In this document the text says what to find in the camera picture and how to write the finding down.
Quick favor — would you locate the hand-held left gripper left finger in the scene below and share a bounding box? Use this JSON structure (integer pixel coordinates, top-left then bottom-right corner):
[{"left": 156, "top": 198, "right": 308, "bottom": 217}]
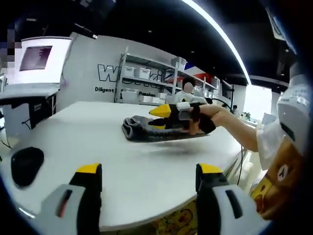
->
[{"left": 40, "top": 163, "right": 103, "bottom": 235}]

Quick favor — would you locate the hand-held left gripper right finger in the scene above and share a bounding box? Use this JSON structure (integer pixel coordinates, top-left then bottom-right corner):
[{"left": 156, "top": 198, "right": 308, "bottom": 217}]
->
[{"left": 195, "top": 163, "right": 268, "bottom": 235}]

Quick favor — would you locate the grey towel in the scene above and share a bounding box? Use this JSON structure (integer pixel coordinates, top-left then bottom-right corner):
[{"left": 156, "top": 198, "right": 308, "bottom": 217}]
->
[{"left": 121, "top": 114, "right": 216, "bottom": 142}]

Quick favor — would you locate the person's right hand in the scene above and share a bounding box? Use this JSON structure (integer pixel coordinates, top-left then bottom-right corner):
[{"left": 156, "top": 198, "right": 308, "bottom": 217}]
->
[{"left": 188, "top": 104, "right": 229, "bottom": 135}]

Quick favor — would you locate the grey metal shelf rack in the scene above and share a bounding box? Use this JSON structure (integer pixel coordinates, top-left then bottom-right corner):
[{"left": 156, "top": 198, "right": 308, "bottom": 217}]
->
[{"left": 116, "top": 46, "right": 222, "bottom": 103}]

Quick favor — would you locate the shelf with white bins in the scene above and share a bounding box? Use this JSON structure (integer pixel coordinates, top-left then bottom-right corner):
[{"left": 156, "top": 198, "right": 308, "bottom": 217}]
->
[{"left": 121, "top": 57, "right": 221, "bottom": 105}]

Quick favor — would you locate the white table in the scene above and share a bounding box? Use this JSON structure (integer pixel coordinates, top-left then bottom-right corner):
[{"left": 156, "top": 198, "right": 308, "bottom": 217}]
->
[{"left": 0, "top": 101, "right": 250, "bottom": 232}]

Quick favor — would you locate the black computer mouse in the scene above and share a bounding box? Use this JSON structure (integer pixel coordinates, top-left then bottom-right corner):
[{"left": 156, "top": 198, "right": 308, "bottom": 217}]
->
[{"left": 10, "top": 146, "right": 45, "bottom": 187}]

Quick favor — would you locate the ceiling light strip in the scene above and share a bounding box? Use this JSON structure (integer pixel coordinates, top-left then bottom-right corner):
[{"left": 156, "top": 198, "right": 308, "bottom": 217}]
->
[{"left": 182, "top": 0, "right": 252, "bottom": 84}]

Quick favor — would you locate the grey monitor desk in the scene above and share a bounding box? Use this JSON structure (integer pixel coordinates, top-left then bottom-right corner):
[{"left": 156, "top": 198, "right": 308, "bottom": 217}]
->
[{"left": 0, "top": 83, "right": 61, "bottom": 134}]

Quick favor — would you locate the computer monitor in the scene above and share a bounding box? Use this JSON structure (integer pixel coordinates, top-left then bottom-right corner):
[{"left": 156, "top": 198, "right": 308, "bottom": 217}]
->
[{"left": 13, "top": 36, "right": 73, "bottom": 85}]

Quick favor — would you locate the black cable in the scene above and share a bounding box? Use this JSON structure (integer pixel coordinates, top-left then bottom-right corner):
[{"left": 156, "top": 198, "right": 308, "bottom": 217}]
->
[{"left": 236, "top": 145, "right": 246, "bottom": 187}]

